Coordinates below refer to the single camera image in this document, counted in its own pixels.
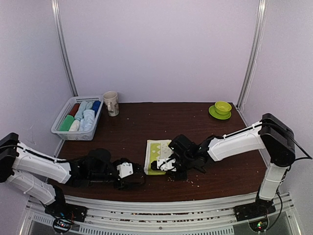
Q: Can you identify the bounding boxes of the yellow green patterned towel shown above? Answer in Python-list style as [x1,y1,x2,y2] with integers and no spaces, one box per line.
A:
[144,140,173,175]

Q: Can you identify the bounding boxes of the light blue towel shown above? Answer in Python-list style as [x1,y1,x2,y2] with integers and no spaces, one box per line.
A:
[79,109,95,132]
[74,101,88,121]

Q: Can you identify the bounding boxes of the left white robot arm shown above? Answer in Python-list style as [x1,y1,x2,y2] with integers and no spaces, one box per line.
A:
[0,133,146,217]

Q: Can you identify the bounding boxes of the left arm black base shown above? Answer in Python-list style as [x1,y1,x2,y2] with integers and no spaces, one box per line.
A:
[43,203,88,222]

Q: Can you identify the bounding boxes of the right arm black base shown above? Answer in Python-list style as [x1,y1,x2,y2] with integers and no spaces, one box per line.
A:
[234,203,276,222]

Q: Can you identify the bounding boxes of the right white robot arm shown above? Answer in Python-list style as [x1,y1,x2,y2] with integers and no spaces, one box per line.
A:
[159,113,295,216]

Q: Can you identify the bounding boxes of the green saucer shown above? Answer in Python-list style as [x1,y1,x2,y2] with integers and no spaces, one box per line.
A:
[208,104,232,120]

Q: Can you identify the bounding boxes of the green cup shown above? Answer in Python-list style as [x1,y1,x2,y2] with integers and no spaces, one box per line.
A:
[214,101,232,115]

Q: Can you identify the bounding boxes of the rolled white towel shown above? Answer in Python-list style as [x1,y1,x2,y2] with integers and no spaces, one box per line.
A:
[69,119,80,132]

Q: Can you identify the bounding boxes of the white plastic basket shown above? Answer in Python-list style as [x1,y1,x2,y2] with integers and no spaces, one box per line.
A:
[51,95,104,141]

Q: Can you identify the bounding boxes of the rolled dark blue towel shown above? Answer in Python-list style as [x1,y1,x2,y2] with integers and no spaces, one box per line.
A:
[91,100,101,115]

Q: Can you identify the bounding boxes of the beige ceramic mug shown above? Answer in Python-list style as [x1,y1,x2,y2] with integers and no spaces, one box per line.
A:
[103,91,119,117]

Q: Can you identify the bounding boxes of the rolled light blue towel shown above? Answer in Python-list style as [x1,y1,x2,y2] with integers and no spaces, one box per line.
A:
[74,101,88,121]

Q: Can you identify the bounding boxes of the rolled pale teal towel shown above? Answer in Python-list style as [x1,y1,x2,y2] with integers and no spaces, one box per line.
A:
[86,102,93,110]

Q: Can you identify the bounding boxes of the rolled green towel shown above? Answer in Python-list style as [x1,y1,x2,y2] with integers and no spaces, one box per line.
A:
[59,115,75,131]

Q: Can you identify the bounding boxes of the rolled brown towel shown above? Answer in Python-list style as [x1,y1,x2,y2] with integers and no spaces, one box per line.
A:
[68,103,80,117]

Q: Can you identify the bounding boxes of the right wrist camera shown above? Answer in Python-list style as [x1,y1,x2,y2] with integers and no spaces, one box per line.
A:
[151,158,177,171]

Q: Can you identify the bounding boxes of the aluminium front rail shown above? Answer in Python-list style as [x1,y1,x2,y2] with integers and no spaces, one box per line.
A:
[18,193,304,235]

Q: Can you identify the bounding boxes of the right aluminium frame post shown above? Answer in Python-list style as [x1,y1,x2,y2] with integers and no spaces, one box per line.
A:
[237,0,267,110]

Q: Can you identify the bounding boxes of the aluminium frame post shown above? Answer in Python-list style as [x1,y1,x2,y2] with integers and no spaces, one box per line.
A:
[51,0,78,96]
[237,0,267,110]

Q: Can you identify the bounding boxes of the left aluminium frame post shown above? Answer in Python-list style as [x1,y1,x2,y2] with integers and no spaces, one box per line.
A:
[51,0,78,96]

